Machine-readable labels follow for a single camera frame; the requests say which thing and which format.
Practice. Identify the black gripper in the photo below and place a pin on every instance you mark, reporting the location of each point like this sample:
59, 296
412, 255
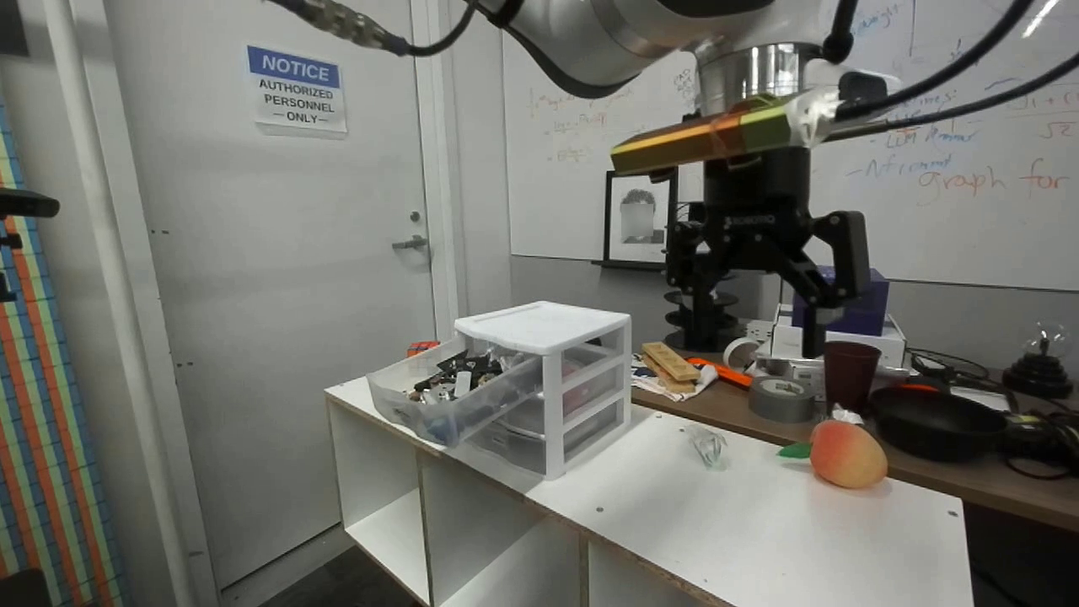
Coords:
755, 218

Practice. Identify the transparent small package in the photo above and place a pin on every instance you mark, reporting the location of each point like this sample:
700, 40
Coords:
713, 450

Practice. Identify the clear top drawer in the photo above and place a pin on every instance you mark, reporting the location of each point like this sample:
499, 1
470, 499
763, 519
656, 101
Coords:
454, 388

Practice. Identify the white franka robot arm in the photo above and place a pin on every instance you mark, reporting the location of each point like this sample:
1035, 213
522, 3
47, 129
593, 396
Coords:
773, 84

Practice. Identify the white plastic drawer unit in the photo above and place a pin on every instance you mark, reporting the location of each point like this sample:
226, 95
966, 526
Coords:
585, 379

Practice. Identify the white box under purple box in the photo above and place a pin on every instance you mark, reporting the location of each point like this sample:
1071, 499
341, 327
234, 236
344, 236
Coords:
788, 337

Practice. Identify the dark red cup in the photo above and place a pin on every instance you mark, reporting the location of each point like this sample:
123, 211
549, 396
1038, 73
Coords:
851, 373

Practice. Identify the wooden brush block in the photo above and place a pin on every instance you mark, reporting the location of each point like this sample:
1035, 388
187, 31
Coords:
667, 363

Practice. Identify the framed portrait picture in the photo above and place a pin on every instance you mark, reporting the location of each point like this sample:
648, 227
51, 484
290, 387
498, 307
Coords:
639, 213

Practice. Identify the toy mango fruit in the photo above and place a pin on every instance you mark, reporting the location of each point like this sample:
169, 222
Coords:
848, 456

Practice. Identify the black frying pan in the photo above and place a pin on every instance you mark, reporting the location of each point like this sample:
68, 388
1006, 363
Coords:
950, 428

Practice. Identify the white shelf cabinet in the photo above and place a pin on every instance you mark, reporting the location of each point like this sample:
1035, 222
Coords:
639, 524

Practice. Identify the black desk bell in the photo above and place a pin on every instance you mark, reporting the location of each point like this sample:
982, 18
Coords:
1038, 373

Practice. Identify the notice door sign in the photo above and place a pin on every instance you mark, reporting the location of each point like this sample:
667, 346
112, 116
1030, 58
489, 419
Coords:
290, 91

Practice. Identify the grey duct tape roll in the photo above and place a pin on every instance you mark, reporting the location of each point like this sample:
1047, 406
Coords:
781, 399

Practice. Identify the door lever handle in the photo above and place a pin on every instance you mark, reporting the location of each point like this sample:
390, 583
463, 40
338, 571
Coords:
417, 244

